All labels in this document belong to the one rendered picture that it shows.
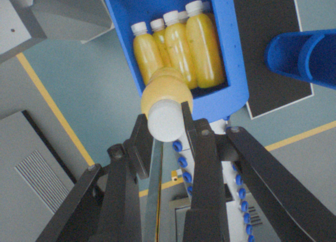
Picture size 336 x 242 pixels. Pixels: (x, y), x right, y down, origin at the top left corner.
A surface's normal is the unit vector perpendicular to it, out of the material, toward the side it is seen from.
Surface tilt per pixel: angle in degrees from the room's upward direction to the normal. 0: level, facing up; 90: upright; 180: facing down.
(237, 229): 0
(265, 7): 0
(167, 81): 78
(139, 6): 37
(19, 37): 0
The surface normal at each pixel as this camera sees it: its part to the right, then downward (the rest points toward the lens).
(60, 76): 0.00, 0.35
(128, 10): 0.77, -0.01
